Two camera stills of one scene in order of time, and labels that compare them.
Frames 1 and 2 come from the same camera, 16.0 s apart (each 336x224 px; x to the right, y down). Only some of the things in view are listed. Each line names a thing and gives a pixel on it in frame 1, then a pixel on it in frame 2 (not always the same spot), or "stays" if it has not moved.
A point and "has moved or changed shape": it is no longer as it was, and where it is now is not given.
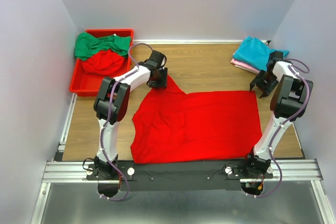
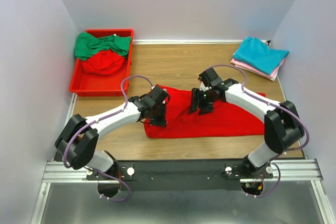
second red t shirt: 105,62 stays
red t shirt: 169,126 has moved or changed shape
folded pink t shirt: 237,62 stays
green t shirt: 86,45 stays
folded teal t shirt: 255,53 stays
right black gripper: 261,86 -> 200,100
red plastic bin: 85,84 stays
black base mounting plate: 148,177 stays
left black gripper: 156,83 -> 158,116
